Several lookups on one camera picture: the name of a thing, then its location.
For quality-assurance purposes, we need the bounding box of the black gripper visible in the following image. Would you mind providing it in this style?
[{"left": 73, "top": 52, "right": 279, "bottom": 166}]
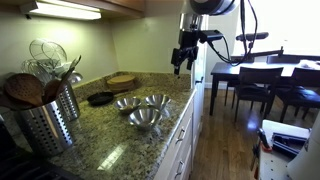
[{"left": 170, "top": 29, "right": 201, "bottom": 76}]

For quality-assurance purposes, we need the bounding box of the small stainless steel bowl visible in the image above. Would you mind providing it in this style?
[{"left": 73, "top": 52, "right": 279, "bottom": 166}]
[
  {"left": 143, "top": 93, "right": 173, "bottom": 112},
  {"left": 113, "top": 96, "right": 143, "bottom": 114},
  {"left": 128, "top": 107, "right": 164, "bottom": 131}
]

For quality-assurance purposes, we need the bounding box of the dark dining table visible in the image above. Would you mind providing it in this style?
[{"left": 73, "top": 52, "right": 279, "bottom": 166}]
[{"left": 209, "top": 59, "right": 320, "bottom": 117}]

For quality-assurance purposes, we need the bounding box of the dark dining chair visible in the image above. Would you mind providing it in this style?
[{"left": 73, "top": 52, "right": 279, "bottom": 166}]
[
  {"left": 274, "top": 67, "right": 320, "bottom": 124},
  {"left": 265, "top": 54, "right": 320, "bottom": 64},
  {"left": 223, "top": 54, "right": 256, "bottom": 107},
  {"left": 233, "top": 66, "right": 284, "bottom": 123}
]

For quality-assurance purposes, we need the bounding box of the round wooden board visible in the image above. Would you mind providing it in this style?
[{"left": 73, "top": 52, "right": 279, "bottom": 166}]
[
  {"left": 106, "top": 74, "right": 137, "bottom": 86},
  {"left": 107, "top": 81, "right": 136, "bottom": 94}
]

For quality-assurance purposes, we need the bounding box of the kitchen base cabinet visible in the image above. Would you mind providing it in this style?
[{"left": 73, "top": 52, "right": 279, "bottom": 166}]
[{"left": 153, "top": 94, "right": 196, "bottom": 180}]

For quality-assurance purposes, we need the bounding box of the black cast iron skillet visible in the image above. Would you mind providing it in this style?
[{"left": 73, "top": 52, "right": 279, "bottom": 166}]
[{"left": 86, "top": 90, "right": 118, "bottom": 107}]

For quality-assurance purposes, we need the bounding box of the steel ladle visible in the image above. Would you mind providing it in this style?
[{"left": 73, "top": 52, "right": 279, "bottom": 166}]
[{"left": 66, "top": 71, "right": 84, "bottom": 85}]

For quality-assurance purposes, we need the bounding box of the black bar clamp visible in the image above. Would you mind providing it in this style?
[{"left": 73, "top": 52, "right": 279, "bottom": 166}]
[{"left": 250, "top": 128, "right": 274, "bottom": 171}]

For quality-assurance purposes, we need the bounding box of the bright window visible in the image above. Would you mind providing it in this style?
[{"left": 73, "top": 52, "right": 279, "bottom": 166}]
[{"left": 233, "top": 0, "right": 320, "bottom": 57}]

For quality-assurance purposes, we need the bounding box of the flat pale board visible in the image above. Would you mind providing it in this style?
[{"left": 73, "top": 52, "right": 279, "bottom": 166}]
[{"left": 260, "top": 119, "right": 312, "bottom": 158}]

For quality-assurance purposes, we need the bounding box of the white plastic utensil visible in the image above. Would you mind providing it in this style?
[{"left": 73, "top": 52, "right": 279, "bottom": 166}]
[{"left": 53, "top": 62, "right": 73, "bottom": 77}]

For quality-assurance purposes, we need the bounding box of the perforated steel utensil holder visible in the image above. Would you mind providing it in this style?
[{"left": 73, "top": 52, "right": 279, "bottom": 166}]
[
  {"left": 18, "top": 98, "right": 75, "bottom": 158},
  {"left": 56, "top": 81, "right": 81, "bottom": 123}
]

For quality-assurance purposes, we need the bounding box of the white item on table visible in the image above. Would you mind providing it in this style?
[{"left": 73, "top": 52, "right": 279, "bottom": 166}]
[{"left": 297, "top": 59, "right": 320, "bottom": 70}]

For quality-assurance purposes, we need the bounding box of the under-cabinet light fixture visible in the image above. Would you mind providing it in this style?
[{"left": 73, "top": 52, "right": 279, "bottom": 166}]
[{"left": 19, "top": 0, "right": 103, "bottom": 21}]

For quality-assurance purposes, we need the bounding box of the black tool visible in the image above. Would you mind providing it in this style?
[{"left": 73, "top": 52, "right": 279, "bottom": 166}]
[{"left": 271, "top": 131, "right": 308, "bottom": 158}]

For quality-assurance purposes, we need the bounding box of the brown wooden spoon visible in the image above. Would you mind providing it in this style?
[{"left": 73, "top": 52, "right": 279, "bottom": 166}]
[{"left": 43, "top": 66, "right": 76, "bottom": 104}]

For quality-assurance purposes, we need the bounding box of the robot cart platform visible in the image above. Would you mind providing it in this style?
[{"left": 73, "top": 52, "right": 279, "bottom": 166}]
[{"left": 254, "top": 146, "right": 303, "bottom": 180}]

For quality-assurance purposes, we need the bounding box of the slotted wooden spoon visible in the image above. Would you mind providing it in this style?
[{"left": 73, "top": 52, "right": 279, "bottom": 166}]
[{"left": 3, "top": 73, "right": 45, "bottom": 108}]

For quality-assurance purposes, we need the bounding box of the dark wooden spatula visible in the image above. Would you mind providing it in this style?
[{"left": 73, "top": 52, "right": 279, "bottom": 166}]
[{"left": 0, "top": 91, "right": 33, "bottom": 112}]

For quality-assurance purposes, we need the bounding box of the wrist mounted camera box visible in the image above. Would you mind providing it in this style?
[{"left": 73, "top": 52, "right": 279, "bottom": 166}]
[{"left": 199, "top": 29, "right": 224, "bottom": 44}]

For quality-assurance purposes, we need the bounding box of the black stereo camera bar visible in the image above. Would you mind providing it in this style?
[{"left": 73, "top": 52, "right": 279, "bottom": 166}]
[{"left": 235, "top": 31, "right": 270, "bottom": 42}]

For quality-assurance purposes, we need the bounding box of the metal drawer handle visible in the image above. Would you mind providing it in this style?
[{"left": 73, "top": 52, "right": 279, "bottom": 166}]
[
  {"left": 174, "top": 160, "right": 185, "bottom": 179},
  {"left": 175, "top": 127, "right": 186, "bottom": 145}
]

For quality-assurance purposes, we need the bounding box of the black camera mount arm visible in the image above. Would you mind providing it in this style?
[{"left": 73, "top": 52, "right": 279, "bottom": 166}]
[{"left": 229, "top": 39, "right": 285, "bottom": 64}]

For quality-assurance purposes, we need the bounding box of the wire whisk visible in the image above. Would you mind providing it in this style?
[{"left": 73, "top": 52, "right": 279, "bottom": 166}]
[{"left": 20, "top": 58, "right": 53, "bottom": 86}]

